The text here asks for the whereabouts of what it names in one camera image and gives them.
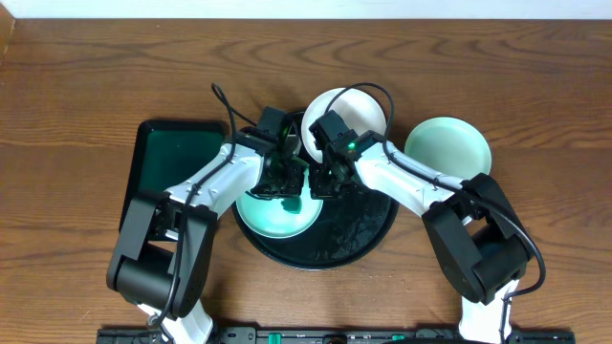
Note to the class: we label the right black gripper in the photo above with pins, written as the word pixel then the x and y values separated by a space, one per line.
pixel 318 189

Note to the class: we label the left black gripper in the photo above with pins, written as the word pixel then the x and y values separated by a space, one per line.
pixel 279 186

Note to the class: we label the green sponge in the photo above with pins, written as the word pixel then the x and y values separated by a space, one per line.
pixel 292 205

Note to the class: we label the mint green plate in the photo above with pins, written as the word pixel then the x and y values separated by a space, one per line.
pixel 451 146
pixel 269 219

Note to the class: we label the white plate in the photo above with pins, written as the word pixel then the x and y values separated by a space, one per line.
pixel 358 110

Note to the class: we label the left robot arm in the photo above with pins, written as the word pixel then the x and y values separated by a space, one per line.
pixel 161 259

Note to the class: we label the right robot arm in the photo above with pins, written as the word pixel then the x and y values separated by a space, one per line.
pixel 480 245

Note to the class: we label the round black tray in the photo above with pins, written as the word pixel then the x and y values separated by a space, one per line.
pixel 345 230

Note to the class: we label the rectangular dark green tray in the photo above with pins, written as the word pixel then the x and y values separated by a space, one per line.
pixel 168 151

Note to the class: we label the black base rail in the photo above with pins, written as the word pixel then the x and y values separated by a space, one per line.
pixel 249 335

